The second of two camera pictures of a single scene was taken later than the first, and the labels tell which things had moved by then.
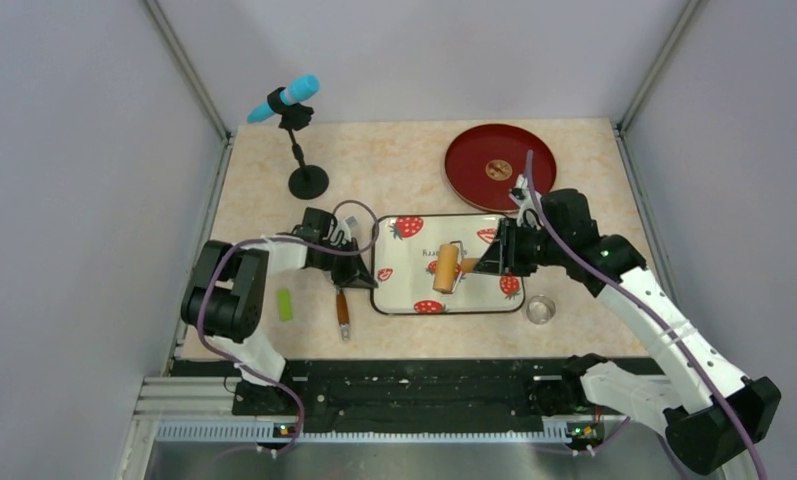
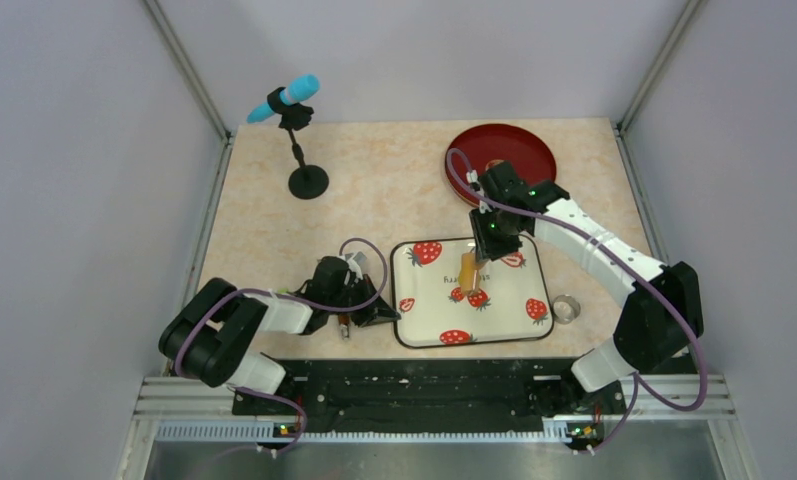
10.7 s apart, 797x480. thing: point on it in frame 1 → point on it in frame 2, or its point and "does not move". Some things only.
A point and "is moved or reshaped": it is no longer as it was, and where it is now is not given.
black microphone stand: [308, 182] does not move
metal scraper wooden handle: [342, 310] does not move
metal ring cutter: [540, 309] → [565, 309]
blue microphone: [295, 92] does not move
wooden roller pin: [449, 265] → [469, 274]
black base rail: [438, 392] does not move
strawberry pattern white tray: [402, 266] is moved or reshaped
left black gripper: [354, 274] → [381, 312]
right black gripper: [503, 255] → [489, 249]
